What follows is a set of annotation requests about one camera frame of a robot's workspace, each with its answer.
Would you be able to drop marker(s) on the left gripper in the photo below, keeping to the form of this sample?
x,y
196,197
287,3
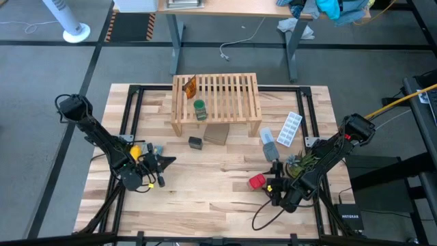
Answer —
x,y
150,165

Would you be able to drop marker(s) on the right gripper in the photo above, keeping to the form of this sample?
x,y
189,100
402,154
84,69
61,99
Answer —
x,y
285,193

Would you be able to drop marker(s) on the red smoked paprika tin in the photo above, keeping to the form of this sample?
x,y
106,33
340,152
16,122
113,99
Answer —
x,y
256,181

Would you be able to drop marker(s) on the dark green pepper tin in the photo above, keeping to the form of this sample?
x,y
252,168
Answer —
x,y
195,143

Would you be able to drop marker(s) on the green oregano spice jar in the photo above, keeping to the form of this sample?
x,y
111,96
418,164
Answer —
x,y
199,106

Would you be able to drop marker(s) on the orange spice packet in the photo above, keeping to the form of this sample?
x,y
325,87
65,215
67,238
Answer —
x,y
190,88

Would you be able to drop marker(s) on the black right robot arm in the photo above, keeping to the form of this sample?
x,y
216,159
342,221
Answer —
x,y
327,153

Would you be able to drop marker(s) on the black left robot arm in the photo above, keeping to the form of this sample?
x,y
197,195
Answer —
x,y
99,136

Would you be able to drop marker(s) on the wooden slatted shelf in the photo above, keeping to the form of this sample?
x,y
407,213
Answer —
x,y
235,102

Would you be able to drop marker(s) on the small yellow round object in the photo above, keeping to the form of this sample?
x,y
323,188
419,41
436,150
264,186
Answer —
x,y
135,152

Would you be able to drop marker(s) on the potted succulent plant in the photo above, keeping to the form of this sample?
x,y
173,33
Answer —
x,y
298,165

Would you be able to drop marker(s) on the brown cardboard box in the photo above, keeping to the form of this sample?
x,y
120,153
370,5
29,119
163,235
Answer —
x,y
216,134

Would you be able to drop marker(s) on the white ice cube tray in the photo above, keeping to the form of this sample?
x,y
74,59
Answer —
x,y
289,129

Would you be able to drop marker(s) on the hazard striped black mat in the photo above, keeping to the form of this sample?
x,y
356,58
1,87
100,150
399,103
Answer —
x,y
129,27

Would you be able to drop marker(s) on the white box appliance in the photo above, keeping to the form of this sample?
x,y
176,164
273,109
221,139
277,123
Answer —
x,y
136,5

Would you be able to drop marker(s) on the stack of books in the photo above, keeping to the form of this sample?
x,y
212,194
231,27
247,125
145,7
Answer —
x,y
184,3

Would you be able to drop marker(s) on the black side table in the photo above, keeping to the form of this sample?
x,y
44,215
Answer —
x,y
423,136

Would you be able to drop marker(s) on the white cloth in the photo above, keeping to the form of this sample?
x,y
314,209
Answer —
x,y
293,25

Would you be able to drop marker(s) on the wooden desk grey legs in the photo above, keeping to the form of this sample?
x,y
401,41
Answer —
x,y
239,8

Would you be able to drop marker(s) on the white printed paper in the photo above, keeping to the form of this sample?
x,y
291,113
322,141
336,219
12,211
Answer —
x,y
423,97

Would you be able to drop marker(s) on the black Netgear network switch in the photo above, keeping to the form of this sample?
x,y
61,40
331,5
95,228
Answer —
x,y
350,217

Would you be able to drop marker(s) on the black metal table frame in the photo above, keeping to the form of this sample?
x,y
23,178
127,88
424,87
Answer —
x,y
280,88

